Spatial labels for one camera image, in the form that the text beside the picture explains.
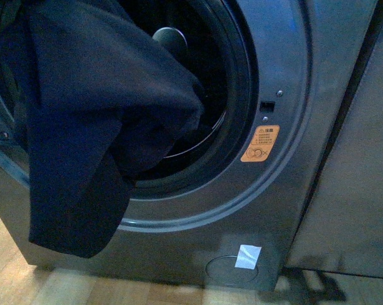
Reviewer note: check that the dark navy garment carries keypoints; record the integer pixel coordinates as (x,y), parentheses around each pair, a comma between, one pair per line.
(95,102)

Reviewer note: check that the grey front-load washing machine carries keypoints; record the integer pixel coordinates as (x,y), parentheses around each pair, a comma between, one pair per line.
(285,63)

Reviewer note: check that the orange warning sticker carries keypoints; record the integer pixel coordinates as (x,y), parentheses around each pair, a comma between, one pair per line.
(261,144)

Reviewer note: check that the white tape label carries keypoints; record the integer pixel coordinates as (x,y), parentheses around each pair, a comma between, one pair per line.
(247,257)

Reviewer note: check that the grey cabinet beside washer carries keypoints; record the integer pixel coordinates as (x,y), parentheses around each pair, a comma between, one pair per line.
(342,228)

